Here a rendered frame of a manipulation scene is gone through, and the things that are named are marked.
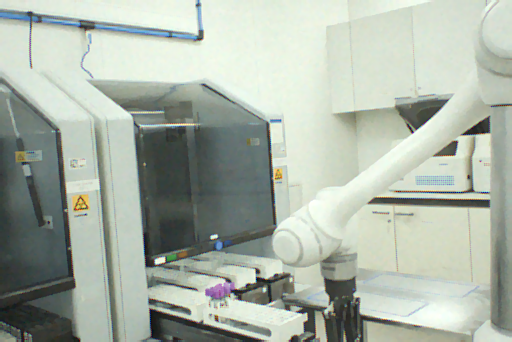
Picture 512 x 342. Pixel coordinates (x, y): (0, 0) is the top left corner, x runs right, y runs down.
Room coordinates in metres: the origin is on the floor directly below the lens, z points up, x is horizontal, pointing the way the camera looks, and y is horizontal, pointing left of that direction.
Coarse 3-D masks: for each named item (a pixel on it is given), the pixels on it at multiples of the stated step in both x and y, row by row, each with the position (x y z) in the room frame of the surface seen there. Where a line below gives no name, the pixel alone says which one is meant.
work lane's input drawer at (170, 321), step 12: (156, 312) 1.67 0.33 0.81; (156, 324) 1.66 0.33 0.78; (168, 324) 1.61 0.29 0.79; (180, 324) 1.57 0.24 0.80; (192, 324) 1.55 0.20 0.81; (204, 324) 1.52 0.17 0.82; (180, 336) 1.58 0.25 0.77; (192, 336) 1.54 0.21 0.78; (204, 336) 1.50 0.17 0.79; (216, 336) 1.46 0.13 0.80; (228, 336) 1.44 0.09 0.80; (240, 336) 1.41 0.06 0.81; (300, 336) 1.37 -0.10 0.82; (312, 336) 1.37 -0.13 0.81
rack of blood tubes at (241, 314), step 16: (224, 304) 1.54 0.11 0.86; (240, 304) 1.52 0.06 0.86; (208, 320) 1.51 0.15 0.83; (240, 320) 1.42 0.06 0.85; (256, 320) 1.38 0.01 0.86; (272, 320) 1.37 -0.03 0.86; (288, 320) 1.36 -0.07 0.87; (256, 336) 1.38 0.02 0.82; (272, 336) 1.34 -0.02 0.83; (288, 336) 1.35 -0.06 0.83
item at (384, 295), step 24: (312, 288) 1.79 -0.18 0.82; (360, 288) 1.75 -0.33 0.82; (384, 288) 1.73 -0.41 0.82; (408, 288) 1.71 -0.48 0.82; (432, 288) 1.69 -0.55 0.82; (456, 288) 1.67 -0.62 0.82; (480, 288) 1.65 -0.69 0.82; (360, 312) 1.51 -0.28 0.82; (384, 312) 1.50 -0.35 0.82; (408, 312) 1.48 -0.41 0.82; (432, 312) 1.47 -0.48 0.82; (456, 312) 1.45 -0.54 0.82; (480, 312) 1.44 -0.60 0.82; (456, 336) 1.31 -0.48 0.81
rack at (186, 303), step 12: (156, 288) 1.77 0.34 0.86; (168, 288) 1.76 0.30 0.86; (180, 288) 1.74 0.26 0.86; (156, 300) 1.76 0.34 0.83; (168, 300) 1.64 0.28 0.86; (180, 300) 1.61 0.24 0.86; (192, 300) 1.60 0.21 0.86; (204, 300) 1.60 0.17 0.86; (168, 312) 1.64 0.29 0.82; (180, 312) 1.67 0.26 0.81; (192, 312) 1.56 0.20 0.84
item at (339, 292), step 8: (328, 280) 1.23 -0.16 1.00; (344, 280) 1.22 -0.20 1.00; (352, 280) 1.22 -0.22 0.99; (328, 288) 1.23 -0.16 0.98; (336, 288) 1.22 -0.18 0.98; (344, 288) 1.21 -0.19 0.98; (352, 288) 1.22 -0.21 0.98; (336, 296) 1.22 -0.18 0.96; (344, 296) 1.23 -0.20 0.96; (352, 296) 1.27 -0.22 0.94; (328, 304) 1.23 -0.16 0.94; (336, 304) 1.22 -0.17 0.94; (336, 312) 1.23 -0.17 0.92
